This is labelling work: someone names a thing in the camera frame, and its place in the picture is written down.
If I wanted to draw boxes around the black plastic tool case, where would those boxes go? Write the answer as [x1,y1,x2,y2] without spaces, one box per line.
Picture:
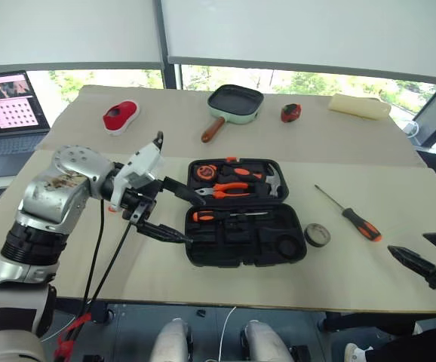
[183,156,309,269]

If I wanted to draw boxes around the red white shoe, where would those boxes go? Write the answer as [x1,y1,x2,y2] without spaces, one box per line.
[103,100,140,137]

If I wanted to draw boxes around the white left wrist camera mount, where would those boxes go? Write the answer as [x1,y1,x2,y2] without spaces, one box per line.
[108,140,166,213]

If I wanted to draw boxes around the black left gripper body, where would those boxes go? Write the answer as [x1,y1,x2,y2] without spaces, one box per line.
[121,179,166,228]

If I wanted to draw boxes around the thin white cable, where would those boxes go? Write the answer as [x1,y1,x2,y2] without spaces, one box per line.
[219,305,238,362]

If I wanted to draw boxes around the orange black screwdriver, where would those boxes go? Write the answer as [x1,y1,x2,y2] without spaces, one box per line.
[191,210,270,222]
[314,183,384,243]

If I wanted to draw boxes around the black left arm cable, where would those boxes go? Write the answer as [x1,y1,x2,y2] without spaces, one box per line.
[66,220,134,340]
[76,198,106,329]

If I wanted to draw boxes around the orange handled pliers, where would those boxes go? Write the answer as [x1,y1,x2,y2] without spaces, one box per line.
[194,182,251,200]

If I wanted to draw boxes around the beige table cover sheet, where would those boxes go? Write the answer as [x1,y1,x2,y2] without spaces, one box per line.
[38,84,427,169]
[0,149,436,314]

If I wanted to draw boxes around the black electrical tape roll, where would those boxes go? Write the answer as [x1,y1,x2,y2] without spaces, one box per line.
[303,222,331,249]

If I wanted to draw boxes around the black table leg foot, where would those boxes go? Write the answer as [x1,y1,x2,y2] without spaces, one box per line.
[88,301,114,325]

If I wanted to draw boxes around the cream foam roll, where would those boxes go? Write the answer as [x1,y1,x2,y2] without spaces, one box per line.
[328,94,391,121]

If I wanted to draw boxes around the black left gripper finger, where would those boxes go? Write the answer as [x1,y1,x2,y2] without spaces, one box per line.
[135,221,194,245]
[161,176,207,207]

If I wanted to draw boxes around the green square frying pan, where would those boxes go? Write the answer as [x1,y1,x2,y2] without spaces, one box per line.
[201,84,265,143]

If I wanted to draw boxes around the red cable strap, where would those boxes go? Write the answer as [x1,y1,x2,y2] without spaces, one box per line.
[54,312,93,359]

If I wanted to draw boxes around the steel claw hammer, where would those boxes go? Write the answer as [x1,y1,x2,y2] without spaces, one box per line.
[253,164,284,199]

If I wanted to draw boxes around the white sneaker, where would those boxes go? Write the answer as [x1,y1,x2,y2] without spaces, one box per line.
[344,342,367,362]

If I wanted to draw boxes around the open laptop computer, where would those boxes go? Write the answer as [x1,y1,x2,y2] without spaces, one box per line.
[0,70,51,158]

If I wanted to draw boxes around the red black tape measure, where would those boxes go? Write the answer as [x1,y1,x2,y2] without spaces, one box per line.
[280,103,302,124]

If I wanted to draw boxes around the white roller blind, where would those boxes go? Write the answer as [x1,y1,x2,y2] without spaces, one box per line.
[0,0,165,72]
[160,0,436,82]

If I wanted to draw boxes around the orange black tape measure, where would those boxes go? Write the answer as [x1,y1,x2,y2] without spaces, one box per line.
[196,164,221,180]

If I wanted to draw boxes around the grey rounded shape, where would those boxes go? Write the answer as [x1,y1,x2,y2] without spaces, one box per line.
[149,318,193,362]
[240,319,295,362]

